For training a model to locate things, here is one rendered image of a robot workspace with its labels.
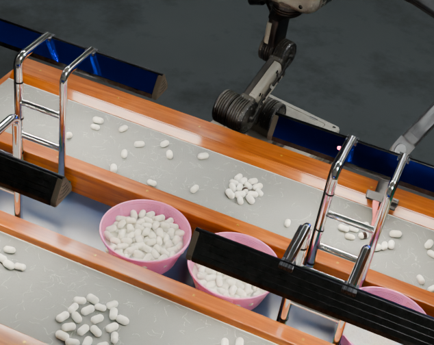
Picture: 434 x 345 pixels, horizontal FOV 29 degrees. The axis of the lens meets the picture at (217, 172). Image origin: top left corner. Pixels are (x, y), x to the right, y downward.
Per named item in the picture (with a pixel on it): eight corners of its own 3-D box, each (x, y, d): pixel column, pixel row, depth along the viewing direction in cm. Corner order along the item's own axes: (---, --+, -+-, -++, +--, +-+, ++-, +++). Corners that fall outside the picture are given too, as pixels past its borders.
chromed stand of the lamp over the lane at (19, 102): (43, 144, 284) (43, 27, 256) (95, 163, 279) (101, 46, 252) (11, 174, 269) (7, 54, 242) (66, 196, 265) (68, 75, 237)
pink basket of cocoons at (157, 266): (124, 211, 262) (126, 188, 257) (202, 241, 256) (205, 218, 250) (81, 264, 242) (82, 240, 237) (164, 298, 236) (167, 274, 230)
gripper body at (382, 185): (397, 205, 258) (404, 183, 259) (365, 194, 260) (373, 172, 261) (396, 209, 264) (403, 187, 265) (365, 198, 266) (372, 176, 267)
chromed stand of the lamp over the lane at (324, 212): (313, 246, 261) (346, 129, 234) (375, 269, 257) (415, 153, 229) (294, 285, 247) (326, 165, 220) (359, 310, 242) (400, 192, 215)
